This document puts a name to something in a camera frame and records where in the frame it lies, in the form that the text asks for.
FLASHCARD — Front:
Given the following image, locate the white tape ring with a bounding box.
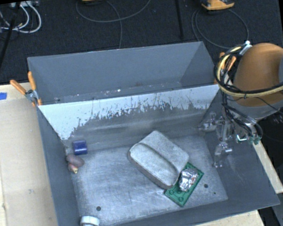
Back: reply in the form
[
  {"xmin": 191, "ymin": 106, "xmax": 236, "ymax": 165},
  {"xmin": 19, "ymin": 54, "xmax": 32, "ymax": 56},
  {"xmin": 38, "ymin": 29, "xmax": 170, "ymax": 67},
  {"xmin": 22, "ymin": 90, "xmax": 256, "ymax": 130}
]
[{"xmin": 78, "ymin": 214, "xmax": 101, "ymax": 226}]

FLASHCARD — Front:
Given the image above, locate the grey metal bin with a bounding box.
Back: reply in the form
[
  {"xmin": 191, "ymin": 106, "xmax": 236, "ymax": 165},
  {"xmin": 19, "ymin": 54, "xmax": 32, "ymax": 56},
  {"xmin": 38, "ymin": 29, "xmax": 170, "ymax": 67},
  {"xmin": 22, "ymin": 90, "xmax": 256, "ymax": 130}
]
[{"xmin": 26, "ymin": 25, "xmax": 283, "ymax": 226}]

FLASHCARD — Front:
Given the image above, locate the dark green flat block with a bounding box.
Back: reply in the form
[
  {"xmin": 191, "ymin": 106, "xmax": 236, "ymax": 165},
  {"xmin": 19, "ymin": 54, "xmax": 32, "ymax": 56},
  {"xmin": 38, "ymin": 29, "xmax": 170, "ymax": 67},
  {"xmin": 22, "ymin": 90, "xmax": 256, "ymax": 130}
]
[{"xmin": 160, "ymin": 160, "xmax": 209, "ymax": 210}]

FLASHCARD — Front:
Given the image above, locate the pale brown flat board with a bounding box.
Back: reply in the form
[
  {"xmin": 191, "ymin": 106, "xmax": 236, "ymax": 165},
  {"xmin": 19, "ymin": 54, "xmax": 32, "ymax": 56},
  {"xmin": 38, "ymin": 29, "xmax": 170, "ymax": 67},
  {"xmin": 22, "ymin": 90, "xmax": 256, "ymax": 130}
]
[{"xmin": 0, "ymin": 94, "xmax": 59, "ymax": 226}]

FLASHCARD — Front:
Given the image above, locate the brown toy animal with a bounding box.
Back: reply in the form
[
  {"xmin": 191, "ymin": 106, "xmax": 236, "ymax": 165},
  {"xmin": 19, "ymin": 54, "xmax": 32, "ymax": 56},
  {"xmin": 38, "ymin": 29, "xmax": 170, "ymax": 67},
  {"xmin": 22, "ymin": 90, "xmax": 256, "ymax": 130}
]
[{"xmin": 65, "ymin": 152, "xmax": 86, "ymax": 175}]

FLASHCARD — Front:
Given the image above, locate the blue cylinder block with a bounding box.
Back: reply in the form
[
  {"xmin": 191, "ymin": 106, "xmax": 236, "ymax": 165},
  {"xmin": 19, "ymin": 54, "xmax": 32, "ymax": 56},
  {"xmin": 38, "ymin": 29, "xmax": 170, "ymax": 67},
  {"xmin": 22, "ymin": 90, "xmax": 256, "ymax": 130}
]
[{"xmin": 72, "ymin": 140, "xmax": 89, "ymax": 157}]

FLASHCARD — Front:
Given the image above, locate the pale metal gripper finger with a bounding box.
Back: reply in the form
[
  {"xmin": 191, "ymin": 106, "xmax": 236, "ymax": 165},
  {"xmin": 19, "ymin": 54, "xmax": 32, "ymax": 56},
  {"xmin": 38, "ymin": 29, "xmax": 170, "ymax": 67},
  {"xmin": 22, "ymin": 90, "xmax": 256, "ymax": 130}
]
[
  {"xmin": 196, "ymin": 111, "xmax": 220, "ymax": 132},
  {"xmin": 209, "ymin": 140, "xmax": 235, "ymax": 169}
]

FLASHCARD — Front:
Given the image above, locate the crumpled silver foil ball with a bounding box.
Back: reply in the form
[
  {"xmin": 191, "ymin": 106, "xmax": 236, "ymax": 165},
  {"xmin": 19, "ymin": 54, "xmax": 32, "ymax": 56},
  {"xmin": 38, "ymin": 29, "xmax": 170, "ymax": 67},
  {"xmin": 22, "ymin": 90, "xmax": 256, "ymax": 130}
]
[{"xmin": 176, "ymin": 167, "xmax": 201, "ymax": 193}]

